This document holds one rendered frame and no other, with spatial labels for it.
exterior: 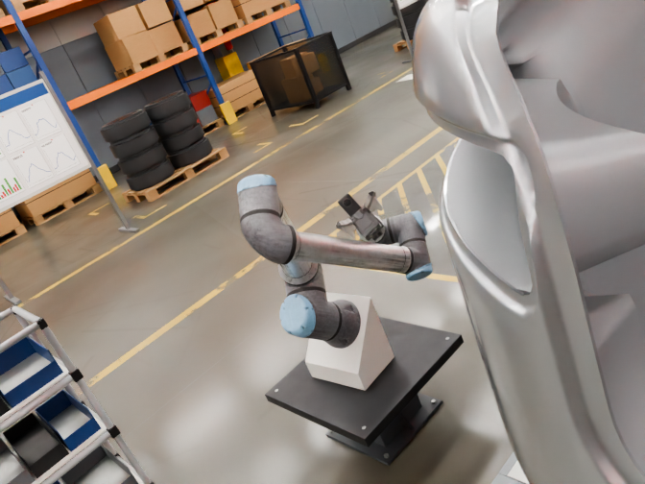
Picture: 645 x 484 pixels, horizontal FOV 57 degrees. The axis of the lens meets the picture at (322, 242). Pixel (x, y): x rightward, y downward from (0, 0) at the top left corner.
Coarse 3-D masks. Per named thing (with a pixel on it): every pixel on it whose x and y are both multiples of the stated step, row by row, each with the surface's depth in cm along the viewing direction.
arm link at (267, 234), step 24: (264, 216) 165; (264, 240) 164; (288, 240) 166; (312, 240) 172; (336, 240) 177; (408, 240) 197; (336, 264) 180; (360, 264) 182; (384, 264) 186; (408, 264) 191
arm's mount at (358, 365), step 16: (368, 304) 226; (368, 320) 226; (368, 336) 226; (384, 336) 233; (320, 352) 238; (336, 352) 232; (352, 352) 226; (368, 352) 226; (384, 352) 233; (320, 368) 238; (336, 368) 230; (352, 368) 225; (368, 368) 226; (384, 368) 233; (352, 384) 229; (368, 384) 226
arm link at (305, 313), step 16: (304, 288) 218; (320, 288) 220; (288, 304) 217; (304, 304) 212; (320, 304) 217; (288, 320) 216; (304, 320) 211; (320, 320) 214; (336, 320) 220; (304, 336) 216; (320, 336) 219
